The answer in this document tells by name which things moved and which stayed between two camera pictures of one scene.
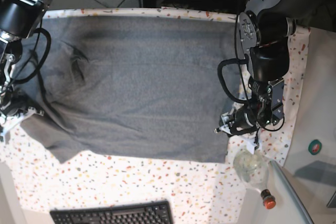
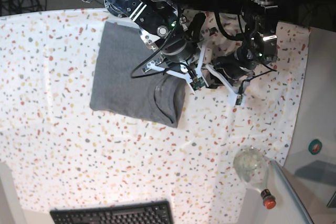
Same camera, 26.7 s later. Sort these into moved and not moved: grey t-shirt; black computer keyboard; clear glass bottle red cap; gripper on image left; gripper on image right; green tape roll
Moved: gripper on image right; grey t-shirt; gripper on image left
Not moved: clear glass bottle red cap; green tape roll; black computer keyboard
